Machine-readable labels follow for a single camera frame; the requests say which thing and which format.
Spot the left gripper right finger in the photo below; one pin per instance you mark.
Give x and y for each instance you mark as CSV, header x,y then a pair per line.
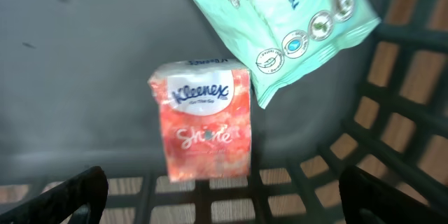
x,y
366,199

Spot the grey plastic mesh basket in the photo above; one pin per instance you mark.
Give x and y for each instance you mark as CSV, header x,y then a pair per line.
x,y
75,95

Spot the mint wet wipes pack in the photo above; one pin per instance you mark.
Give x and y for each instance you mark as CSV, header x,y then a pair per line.
x,y
281,41

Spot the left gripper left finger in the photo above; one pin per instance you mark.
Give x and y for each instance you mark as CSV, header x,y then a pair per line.
x,y
83,197

